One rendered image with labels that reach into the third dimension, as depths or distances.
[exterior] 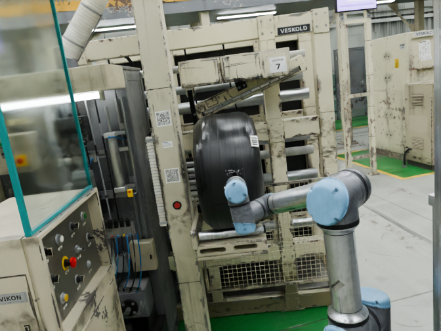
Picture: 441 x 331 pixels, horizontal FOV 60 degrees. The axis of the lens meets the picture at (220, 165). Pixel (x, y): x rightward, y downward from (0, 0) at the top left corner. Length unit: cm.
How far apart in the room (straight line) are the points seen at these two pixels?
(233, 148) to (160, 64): 54
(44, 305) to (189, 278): 95
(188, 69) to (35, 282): 131
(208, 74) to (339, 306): 140
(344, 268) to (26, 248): 95
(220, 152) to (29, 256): 88
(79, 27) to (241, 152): 114
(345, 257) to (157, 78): 122
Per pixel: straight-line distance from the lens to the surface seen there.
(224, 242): 197
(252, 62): 215
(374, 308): 133
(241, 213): 133
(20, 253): 136
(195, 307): 225
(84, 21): 231
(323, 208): 106
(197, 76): 215
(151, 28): 193
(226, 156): 173
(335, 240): 111
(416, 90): 636
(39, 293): 140
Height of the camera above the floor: 166
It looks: 12 degrees down
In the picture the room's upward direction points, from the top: 7 degrees counter-clockwise
